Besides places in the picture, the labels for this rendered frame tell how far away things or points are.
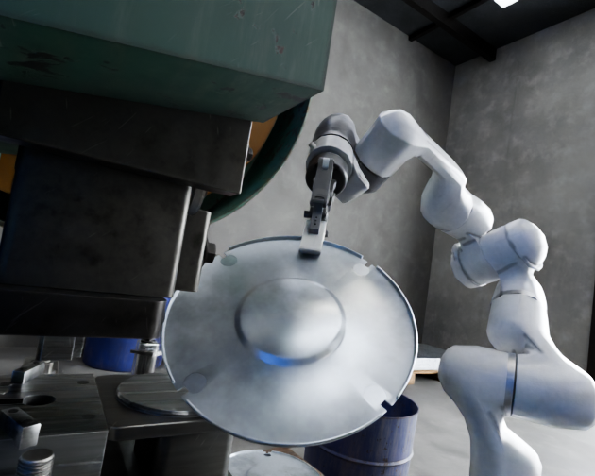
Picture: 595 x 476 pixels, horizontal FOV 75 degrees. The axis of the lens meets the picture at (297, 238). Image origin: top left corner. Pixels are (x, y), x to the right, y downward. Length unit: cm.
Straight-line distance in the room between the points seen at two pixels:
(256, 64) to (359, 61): 510
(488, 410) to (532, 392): 8
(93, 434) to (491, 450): 64
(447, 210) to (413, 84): 511
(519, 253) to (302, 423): 69
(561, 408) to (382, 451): 83
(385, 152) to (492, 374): 44
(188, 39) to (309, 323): 31
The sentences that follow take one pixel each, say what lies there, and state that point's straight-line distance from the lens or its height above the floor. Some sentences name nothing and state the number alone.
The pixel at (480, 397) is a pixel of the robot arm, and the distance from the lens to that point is 80.
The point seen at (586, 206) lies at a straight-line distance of 509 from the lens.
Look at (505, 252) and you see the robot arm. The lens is 97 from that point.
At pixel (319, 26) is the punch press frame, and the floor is 110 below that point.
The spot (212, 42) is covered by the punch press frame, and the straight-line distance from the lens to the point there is 26.
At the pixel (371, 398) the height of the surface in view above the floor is 82.
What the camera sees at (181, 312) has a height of 86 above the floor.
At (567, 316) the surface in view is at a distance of 500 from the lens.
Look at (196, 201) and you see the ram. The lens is 37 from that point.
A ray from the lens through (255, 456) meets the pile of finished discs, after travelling 129.
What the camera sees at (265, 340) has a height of 85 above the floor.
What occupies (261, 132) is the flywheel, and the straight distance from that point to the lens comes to 87.
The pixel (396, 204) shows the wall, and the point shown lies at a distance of 539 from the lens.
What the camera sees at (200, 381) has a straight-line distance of 42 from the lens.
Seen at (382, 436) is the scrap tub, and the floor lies 41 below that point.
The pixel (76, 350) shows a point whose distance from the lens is 42.
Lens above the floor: 93
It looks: 4 degrees up
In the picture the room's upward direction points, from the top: 9 degrees clockwise
